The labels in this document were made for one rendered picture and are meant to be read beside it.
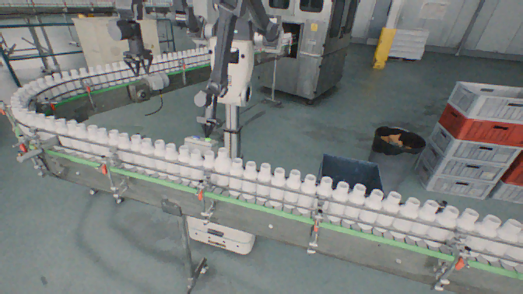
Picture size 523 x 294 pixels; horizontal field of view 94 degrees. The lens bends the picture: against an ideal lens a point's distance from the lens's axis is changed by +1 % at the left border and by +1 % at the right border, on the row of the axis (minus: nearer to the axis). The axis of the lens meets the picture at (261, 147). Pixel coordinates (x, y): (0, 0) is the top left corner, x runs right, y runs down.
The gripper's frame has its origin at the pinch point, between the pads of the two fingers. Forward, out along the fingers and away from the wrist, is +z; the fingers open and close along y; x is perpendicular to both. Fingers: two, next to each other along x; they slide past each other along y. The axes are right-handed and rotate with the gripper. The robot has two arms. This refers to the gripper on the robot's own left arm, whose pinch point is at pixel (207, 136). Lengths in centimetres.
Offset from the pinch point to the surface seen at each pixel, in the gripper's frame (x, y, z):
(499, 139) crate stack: 164, 215, -18
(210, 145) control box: -3.5, 3.8, 2.9
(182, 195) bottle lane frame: -14.8, -1.5, 25.2
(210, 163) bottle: -17.4, 10.9, 6.8
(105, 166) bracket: -24.2, -33.2, 16.7
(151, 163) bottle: -16.1, -17.2, 13.6
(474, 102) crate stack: 150, 178, -46
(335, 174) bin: 44, 66, 17
